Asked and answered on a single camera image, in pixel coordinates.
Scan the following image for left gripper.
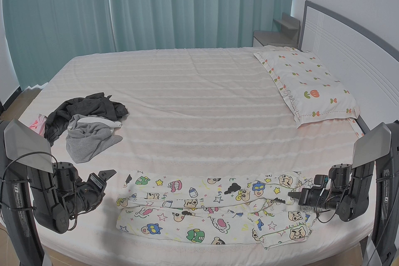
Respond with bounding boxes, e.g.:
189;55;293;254
79;169;117;206

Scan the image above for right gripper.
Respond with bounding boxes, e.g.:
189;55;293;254
299;186;328;207

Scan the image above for white printed pyjama top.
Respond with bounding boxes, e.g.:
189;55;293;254
116;169;314;250

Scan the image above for bed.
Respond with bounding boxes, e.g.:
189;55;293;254
0;0;399;262

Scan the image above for grey garment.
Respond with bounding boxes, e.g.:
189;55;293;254
65;115;123;164

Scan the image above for black garment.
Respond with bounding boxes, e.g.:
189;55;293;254
44;92;129;147

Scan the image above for pink garment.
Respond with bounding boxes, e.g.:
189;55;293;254
29;113;47;136

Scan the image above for white printed pillow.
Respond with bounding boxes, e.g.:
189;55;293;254
253;46;360;129

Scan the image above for grey bedside table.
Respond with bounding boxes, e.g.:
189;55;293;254
252;12;301;48

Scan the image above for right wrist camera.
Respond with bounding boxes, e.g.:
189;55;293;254
313;175;330;189

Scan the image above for black cable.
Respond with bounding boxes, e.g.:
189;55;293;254
67;209;94;232
313;206;339;224

